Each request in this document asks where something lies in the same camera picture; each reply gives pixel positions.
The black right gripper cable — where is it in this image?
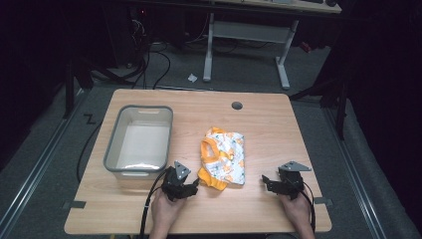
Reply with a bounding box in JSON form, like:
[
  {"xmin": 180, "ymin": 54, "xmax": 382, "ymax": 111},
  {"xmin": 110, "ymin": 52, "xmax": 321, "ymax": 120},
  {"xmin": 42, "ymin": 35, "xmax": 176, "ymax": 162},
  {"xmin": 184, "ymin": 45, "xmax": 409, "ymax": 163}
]
[{"xmin": 298, "ymin": 181, "xmax": 317, "ymax": 233}]

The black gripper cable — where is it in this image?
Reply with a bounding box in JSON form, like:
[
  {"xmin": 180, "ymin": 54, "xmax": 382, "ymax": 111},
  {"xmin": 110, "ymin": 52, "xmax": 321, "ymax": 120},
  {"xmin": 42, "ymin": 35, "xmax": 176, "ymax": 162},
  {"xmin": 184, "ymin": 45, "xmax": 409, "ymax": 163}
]
[
  {"xmin": 138, "ymin": 168, "xmax": 171, "ymax": 239},
  {"xmin": 298, "ymin": 181, "xmax": 317, "ymax": 233}
]

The bundle of black floor cables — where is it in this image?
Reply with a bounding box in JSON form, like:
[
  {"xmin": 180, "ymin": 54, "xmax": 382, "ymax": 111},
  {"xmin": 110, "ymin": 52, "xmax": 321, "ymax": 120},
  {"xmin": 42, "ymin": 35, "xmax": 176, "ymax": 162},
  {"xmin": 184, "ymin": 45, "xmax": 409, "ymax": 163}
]
[{"xmin": 127, "ymin": 19, "xmax": 172, "ymax": 91}]

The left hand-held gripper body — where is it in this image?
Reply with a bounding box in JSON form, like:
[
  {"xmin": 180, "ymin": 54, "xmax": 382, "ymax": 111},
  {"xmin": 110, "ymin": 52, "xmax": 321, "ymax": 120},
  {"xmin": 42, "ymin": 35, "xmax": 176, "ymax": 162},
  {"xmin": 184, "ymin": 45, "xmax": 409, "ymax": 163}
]
[{"xmin": 160, "ymin": 160, "xmax": 199, "ymax": 202}]

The metal floor rail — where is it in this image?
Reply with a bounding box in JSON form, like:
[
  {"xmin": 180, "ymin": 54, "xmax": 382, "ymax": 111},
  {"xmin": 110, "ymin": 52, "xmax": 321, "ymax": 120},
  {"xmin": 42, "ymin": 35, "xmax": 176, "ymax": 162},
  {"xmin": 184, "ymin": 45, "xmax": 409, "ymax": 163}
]
[
  {"xmin": 0, "ymin": 87, "xmax": 88, "ymax": 239},
  {"xmin": 322, "ymin": 106, "xmax": 389, "ymax": 239}
]

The white orange patterned garment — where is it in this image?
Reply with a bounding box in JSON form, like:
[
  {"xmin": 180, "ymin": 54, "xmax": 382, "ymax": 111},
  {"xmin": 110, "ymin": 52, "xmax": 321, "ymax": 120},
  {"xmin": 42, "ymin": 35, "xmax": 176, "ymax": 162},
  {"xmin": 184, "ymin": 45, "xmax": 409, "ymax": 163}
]
[{"xmin": 197, "ymin": 126, "xmax": 247, "ymax": 192}]

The black computer tower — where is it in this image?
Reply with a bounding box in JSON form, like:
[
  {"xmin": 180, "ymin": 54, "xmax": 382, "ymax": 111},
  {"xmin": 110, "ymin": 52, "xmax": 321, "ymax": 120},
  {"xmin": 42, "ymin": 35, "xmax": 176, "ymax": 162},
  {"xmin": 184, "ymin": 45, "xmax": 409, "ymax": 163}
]
[{"xmin": 105, "ymin": 4, "xmax": 148, "ymax": 69}]

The white frame desk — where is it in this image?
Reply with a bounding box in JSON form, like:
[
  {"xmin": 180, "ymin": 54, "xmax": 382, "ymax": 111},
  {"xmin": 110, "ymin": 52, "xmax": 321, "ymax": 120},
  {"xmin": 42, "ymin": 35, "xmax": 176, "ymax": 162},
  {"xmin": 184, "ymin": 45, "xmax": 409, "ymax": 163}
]
[{"xmin": 201, "ymin": 0, "xmax": 343, "ymax": 92}]

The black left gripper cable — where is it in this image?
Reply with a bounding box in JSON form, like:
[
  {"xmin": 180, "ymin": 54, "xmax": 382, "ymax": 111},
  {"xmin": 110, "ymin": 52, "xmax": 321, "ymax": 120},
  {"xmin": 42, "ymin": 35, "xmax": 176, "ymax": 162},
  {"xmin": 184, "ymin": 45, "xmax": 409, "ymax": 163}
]
[{"xmin": 138, "ymin": 168, "xmax": 171, "ymax": 239}]

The person's left hand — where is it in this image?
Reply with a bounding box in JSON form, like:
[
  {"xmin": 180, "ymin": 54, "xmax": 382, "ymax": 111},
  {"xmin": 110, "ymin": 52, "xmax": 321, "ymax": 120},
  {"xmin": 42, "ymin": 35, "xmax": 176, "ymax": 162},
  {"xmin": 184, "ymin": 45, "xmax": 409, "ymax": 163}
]
[{"xmin": 150, "ymin": 188, "xmax": 187, "ymax": 239}]

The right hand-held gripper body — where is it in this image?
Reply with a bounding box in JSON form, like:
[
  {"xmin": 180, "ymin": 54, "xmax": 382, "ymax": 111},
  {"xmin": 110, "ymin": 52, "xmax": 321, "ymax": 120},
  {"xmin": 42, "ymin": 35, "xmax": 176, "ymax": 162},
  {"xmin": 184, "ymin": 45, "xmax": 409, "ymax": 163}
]
[{"xmin": 277, "ymin": 160, "xmax": 313, "ymax": 201}]

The white plastic bin grey rim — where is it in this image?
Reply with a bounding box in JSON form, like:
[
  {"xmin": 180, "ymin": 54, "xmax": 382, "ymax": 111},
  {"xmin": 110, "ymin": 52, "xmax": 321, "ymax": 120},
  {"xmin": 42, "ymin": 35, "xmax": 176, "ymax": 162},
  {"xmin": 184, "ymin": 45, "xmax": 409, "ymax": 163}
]
[{"xmin": 103, "ymin": 105, "xmax": 174, "ymax": 182}]

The black metal stand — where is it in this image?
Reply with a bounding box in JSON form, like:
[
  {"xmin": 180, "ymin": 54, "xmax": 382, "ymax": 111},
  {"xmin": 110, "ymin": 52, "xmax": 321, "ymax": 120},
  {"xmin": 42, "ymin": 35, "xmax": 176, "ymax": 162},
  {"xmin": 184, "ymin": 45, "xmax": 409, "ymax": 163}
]
[
  {"xmin": 62, "ymin": 58, "xmax": 96, "ymax": 120},
  {"xmin": 289, "ymin": 66, "xmax": 352, "ymax": 141}
]

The black floor cable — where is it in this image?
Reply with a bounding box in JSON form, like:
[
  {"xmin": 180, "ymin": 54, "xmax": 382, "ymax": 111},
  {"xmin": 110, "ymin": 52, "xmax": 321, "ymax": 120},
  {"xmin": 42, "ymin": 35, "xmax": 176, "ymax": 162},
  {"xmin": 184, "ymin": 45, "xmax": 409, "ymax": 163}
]
[{"xmin": 76, "ymin": 120, "xmax": 105, "ymax": 184}]

